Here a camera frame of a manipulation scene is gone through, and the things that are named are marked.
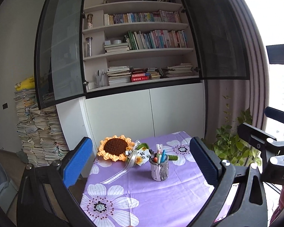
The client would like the blue pen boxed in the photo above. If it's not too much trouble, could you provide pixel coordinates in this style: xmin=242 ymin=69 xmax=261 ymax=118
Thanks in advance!
xmin=160 ymin=150 xmax=167 ymax=163

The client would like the green gel pen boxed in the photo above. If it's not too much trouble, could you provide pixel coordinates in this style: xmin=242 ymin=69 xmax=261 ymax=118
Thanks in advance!
xmin=156 ymin=153 xmax=162 ymax=164

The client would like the red checkered pen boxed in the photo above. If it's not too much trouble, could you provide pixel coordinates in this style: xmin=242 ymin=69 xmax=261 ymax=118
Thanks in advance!
xmin=156 ymin=144 xmax=162 ymax=156

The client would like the grey clay pen holder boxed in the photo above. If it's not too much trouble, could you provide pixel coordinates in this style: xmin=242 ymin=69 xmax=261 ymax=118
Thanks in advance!
xmin=149 ymin=157 xmax=169 ymax=181

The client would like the green potted plant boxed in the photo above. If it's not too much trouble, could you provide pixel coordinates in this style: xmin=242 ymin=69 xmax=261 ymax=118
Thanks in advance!
xmin=202 ymin=95 xmax=262 ymax=166

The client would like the stack of paper books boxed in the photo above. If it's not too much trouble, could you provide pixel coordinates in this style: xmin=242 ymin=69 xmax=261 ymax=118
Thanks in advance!
xmin=14 ymin=89 xmax=69 ymax=166

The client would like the crochet sunflower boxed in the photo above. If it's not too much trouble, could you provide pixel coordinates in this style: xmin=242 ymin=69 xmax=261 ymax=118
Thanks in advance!
xmin=97 ymin=134 xmax=179 ymax=162

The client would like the purple floral tablecloth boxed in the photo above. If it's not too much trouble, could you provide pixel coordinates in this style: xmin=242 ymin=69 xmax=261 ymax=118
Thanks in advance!
xmin=80 ymin=131 xmax=213 ymax=226

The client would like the sunflower gift card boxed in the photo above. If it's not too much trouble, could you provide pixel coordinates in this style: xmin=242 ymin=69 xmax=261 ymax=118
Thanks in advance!
xmin=135 ymin=147 xmax=151 ymax=166

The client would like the white satin ribbon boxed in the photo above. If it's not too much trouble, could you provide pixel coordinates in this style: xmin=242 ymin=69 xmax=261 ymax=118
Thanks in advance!
xmin=101 ymin=140 xmax=142 ymax=184

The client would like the glass cabinet door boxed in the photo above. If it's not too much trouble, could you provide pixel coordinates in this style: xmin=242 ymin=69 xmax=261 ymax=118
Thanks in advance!
xmin=34 ymin=0 xmax=85 ymax=109

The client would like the white bookshelf cabinet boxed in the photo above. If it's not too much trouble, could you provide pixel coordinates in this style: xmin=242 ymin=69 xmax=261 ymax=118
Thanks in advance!
xmin=57 ymin=0 xmax=206 ymax=177

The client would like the red book on shelf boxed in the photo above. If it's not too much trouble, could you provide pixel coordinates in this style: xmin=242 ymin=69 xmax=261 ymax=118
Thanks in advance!
xmin=131 ymin=73 xmax=151 ymax=82

